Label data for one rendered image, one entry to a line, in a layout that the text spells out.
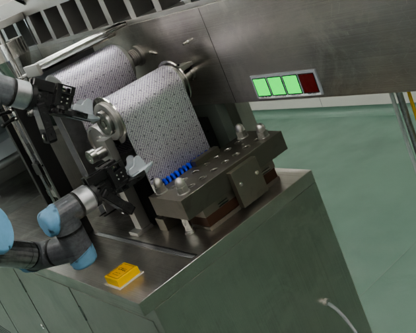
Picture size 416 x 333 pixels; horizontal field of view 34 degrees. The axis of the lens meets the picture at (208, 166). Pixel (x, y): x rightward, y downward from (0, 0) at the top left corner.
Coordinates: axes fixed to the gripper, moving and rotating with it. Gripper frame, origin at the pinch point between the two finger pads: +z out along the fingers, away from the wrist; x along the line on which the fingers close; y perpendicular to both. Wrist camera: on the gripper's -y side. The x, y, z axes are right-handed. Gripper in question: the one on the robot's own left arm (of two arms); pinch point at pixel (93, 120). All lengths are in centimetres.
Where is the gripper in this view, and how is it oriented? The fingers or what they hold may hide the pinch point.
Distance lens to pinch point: 194.7
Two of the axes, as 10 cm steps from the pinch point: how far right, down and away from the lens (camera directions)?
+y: 1.6, -9.8, 0.8
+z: 7.9, 1.8, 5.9
